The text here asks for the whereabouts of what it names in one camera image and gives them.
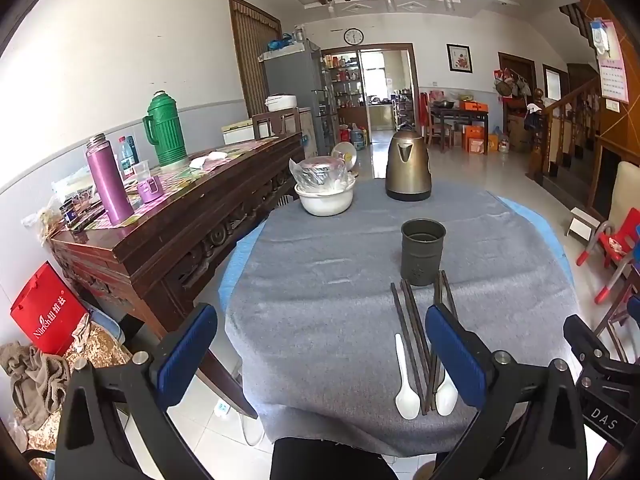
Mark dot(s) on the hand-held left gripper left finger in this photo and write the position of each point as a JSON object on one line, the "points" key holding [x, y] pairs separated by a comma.
{"points": [[187, 347]]}

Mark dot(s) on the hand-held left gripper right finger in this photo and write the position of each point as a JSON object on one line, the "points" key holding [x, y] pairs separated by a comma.
{"points": [[452, 355]]}

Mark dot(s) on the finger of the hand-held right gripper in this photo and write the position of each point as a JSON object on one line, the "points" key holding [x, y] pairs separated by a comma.
{"points": [[584, 338]]}

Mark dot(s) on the white plastic spoon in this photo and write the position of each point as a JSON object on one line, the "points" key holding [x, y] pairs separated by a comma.
{"points": [[406, 395], [446, 395]]}

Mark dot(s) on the grey metal utensil holder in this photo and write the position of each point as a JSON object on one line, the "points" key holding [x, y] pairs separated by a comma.
{"points": [[422, 255]]}

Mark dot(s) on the brown speckled sack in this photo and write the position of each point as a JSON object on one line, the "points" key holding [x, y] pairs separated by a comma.
{"points": [[100, 350]]}

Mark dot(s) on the blue plastic object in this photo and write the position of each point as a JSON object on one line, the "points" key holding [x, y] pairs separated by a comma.
{"points": [[636, 252]]}

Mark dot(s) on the carved wooden sideboard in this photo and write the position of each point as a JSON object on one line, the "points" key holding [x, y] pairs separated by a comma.
{"points": [[165, 240]]}

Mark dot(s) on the white step stool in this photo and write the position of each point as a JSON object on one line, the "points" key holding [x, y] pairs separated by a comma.
{"points": [[582, 220]]}

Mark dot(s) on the grey tablecloth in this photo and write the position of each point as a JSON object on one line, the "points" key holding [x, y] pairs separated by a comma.
{"points": [[325, 310]]}

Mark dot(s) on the red paper bag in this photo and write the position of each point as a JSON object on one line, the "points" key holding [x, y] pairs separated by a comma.
{"points": [[47, 310]]}

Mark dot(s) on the beige upholstered chair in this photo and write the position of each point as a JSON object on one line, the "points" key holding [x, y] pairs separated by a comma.
{"points": [[622, 195]]}

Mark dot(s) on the brown rag cloth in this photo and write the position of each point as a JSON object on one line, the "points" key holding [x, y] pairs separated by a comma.
{"points": [[35, 385]]}

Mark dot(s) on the person's black clothing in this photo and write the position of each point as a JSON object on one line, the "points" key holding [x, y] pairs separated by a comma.
{"points": [[325, 460]]}

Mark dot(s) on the colourful patterned table mat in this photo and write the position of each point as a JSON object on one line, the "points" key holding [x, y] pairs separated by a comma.
{"points": [[200, 170]]}

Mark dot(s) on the clear plastic cup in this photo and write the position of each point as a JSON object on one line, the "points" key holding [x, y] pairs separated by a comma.
{"points": [[141, 170]]}

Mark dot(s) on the purple thermos flask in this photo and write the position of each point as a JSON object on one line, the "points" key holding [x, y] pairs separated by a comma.
{"points": [[107, 180]]}

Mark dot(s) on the white crumpled tissue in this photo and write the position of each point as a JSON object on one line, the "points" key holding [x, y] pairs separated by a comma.
{"points": [[207, 160]]}

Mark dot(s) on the bronze electric kettle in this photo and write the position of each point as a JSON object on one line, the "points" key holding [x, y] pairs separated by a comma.
{"points": [[407, 170]]}

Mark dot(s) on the green label water bottle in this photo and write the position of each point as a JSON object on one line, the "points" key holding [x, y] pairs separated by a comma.
{"points": [[126, 155]]}

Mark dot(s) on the wooden staircase railing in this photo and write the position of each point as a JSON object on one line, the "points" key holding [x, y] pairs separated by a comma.
{"points": [[560, 125]]}

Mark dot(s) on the tall orange box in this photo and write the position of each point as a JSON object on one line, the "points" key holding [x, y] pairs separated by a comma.
{"points": [[475, 140]]}

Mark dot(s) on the green thermos jug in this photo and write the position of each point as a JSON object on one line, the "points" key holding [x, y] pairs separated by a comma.
{"points": [[167, 130]]}

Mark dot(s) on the white chest cabinet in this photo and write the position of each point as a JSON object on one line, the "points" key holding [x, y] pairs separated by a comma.
{"points": [[237, 132]]}

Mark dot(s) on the white electric fan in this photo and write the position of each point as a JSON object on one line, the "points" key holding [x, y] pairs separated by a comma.
{"points": [[345, 155]]}

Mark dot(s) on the blue water jug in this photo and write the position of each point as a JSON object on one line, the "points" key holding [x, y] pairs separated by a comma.
{"points": [[357, 136]]}

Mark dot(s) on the dark wooden side table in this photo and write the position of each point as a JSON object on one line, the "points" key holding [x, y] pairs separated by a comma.
{"points": [[457, 115]]}

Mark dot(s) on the wooden chair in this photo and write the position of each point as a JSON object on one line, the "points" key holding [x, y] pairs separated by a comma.
{"points": [[272, 122]]}

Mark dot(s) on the flat orange box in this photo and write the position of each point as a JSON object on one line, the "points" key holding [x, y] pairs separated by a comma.
{"points": [[473, 105]]}

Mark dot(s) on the white rice cooker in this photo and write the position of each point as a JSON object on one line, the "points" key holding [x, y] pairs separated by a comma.
{"points": [[281, 103]]}

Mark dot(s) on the grey refrigerator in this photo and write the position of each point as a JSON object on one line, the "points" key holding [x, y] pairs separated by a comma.
{"points": [[295, 75]]}

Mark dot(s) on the brown window curtain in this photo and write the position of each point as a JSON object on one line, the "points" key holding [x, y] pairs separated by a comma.
{"points": [[255, 55]]}

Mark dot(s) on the wall calendar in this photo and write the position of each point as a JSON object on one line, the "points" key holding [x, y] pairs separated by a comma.
{"points": [[614, 80]]}

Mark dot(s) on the framed wall picture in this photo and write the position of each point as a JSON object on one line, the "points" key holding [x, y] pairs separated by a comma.
{"points": [[459, 58]]}

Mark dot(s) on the round wall clock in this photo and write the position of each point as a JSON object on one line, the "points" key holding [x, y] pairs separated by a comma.
{"points": [[353, 36]]}

